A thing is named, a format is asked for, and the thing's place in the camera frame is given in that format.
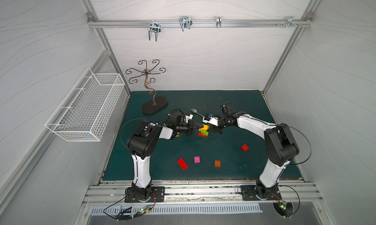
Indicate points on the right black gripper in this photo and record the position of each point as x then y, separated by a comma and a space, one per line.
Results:
216, 124

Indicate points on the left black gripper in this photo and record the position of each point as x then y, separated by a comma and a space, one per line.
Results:
189, 128

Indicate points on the yellow curved brick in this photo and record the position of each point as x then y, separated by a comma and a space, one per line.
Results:
204, 127

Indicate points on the green brick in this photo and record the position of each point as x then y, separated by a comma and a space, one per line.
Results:
206, 134
202, 130

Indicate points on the long red brick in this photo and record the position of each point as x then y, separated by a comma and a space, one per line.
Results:
182, 163

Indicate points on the orange brick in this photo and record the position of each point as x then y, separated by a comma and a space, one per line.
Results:
217, 163

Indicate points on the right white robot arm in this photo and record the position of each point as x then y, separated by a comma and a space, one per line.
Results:
280, 145

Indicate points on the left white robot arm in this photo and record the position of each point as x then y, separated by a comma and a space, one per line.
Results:
143, 141

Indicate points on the silver metal spoon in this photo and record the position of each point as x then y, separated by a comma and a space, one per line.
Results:
193, 110

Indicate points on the brown metal hook stand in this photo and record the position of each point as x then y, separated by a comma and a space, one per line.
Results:
157, 102

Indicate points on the green table mat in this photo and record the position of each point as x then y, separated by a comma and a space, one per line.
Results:
226, 147

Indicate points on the metal hook clamp left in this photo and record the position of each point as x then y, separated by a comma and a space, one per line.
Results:
155, 29

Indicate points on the metal hook clamp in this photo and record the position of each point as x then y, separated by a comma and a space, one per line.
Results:
185, 22
155, 29

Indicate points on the small metal clip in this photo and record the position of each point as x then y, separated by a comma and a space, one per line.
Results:
218, 22

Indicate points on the metal hook clamp centre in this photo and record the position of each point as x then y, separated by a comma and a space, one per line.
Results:
185, 22

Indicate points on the white vent strip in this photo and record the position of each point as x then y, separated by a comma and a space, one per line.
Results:
178, 209

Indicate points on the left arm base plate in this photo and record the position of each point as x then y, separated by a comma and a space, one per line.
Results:
148, 195

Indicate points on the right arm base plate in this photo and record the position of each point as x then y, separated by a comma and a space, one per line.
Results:
249, 192

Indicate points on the white wire basket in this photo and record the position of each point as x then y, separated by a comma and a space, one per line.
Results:
85, 112

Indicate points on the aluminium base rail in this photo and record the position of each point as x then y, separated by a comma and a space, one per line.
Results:
201, 191

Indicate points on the metal bracket right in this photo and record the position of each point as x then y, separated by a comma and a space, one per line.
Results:
289, 23

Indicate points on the aluminium crossbar rail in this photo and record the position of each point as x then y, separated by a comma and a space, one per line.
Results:
196, 23

